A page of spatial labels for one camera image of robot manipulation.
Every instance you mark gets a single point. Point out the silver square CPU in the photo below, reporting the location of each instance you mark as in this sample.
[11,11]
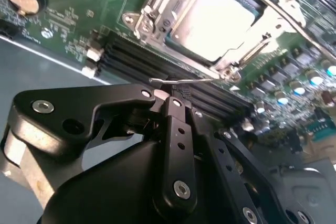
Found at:
[210,19]

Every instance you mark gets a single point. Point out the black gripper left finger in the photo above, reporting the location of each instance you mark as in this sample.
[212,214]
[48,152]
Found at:
[65,103]

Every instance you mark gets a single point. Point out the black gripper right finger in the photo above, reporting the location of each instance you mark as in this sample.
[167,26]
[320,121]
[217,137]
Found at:
[225,159]

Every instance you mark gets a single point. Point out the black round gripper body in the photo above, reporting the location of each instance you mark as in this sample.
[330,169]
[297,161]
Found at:
[110,190]

